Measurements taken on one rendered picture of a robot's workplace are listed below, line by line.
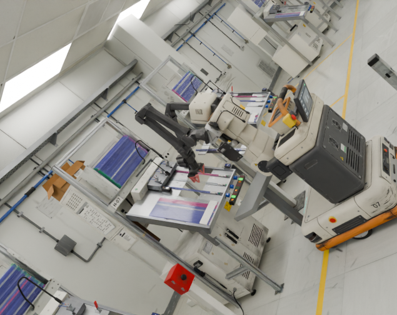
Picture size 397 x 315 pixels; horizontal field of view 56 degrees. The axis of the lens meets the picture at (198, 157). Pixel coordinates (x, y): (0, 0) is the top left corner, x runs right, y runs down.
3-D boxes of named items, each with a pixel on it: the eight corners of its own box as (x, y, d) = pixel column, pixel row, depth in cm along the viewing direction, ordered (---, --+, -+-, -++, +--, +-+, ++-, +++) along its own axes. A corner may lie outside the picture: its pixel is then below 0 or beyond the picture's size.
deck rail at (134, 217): (211, 232, 274) (210, 226, 270) (210, 234, 272) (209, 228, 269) (128, 218, 300) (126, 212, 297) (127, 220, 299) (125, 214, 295)
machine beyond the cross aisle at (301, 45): (340, 26, 696) (264, -43, 672) (337, 42, 636) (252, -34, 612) (289, 75, 788) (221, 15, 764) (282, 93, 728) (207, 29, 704)
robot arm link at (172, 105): (161, 102, 290) (167, 99, 298) (164, 119, 295) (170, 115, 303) (214, 103, 271) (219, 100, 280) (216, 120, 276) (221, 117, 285)
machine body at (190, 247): (274, 232, 350) (223, 192, 342) (256, 297, 299) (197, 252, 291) (233, 256, 394) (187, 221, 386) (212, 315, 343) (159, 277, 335)
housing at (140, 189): (167, 169, 348) (163, 157, 339) (142, 205, 312) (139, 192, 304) (159, 169, 351) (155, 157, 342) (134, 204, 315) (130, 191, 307)
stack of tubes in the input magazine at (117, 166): (149, 151, 339) (125, 132, 336) (120, 187, 302) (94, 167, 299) (142, 158, 348) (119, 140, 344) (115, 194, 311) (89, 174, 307)
